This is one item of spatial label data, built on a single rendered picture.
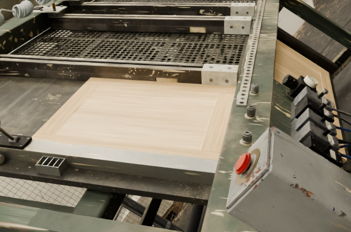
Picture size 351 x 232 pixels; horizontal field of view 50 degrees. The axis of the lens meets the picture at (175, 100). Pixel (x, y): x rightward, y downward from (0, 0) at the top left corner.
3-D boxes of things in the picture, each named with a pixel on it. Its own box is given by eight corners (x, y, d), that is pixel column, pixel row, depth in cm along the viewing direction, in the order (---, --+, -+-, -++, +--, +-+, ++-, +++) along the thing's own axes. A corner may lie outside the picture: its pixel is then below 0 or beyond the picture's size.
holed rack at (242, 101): (246, 106, 113) (246, 105, 112) (236, 106, 113) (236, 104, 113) (269, -20, 250) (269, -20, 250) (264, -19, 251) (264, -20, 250)
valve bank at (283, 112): (398, 195, 80) (304, 137, 78) (350, 229, 87) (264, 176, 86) (360, 87, 121) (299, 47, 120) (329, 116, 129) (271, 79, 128)
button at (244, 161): (257, 169, 59) (246, 162, 59) (242, 183, 61) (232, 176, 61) (258, 153, 62) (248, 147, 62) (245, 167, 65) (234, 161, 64)
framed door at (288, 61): (343, 163, 166) (347, 160, 165) (239, 97, 163) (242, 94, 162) (326, 74, 241) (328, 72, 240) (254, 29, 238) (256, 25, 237)
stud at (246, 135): (251, 145, 96) (251, 136, 95) (241, 144, 97) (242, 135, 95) (252, 139, 98) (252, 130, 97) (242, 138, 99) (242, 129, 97)
